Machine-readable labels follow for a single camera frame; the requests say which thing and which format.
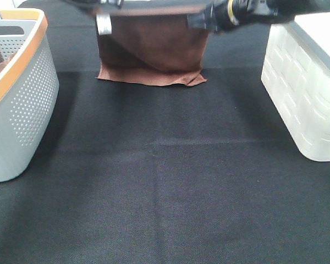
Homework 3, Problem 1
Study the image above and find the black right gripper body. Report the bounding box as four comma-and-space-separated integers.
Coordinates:
187, 5, 217, 31

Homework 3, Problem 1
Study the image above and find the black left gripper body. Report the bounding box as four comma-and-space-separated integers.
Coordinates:
96, 13, 112, 35

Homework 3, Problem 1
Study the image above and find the brown microfibre towel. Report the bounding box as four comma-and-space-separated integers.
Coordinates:
97, 4, 208, 86

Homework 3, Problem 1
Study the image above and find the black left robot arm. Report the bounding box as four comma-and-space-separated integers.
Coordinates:
63, 0, 124, 35

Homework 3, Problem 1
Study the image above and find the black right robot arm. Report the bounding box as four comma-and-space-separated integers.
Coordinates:
187, 0, 330, 32

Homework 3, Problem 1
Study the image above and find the white plastic storage bin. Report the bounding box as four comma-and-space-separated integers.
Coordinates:
261, 13, 330, 162

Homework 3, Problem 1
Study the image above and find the grey perforated laundry basket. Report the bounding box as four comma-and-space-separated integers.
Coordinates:
0, 8, 59, 182

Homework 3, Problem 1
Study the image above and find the black fabric table mat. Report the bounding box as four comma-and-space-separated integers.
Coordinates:
0, 1, 330, 263

